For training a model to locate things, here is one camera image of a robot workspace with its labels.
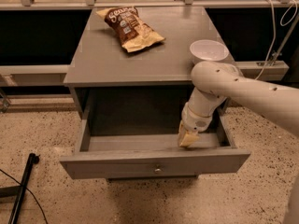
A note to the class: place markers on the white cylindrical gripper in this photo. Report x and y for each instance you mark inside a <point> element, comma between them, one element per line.
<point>195,121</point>

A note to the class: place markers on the grey top drawer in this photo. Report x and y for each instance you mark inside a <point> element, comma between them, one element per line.
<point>154,156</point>

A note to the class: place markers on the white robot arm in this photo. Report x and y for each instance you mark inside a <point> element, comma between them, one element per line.
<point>215,82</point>

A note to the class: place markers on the grey drawer cabinet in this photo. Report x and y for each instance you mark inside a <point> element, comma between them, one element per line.
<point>140,93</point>

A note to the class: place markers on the white bowl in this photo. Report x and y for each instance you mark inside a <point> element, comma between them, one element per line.
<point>208,50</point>

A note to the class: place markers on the brown chip bag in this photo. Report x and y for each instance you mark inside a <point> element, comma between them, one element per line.
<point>134,34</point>

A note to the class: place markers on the black stand leg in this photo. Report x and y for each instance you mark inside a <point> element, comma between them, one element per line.
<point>18,191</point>

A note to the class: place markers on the metal railing frame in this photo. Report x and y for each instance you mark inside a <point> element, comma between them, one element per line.
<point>47,32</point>

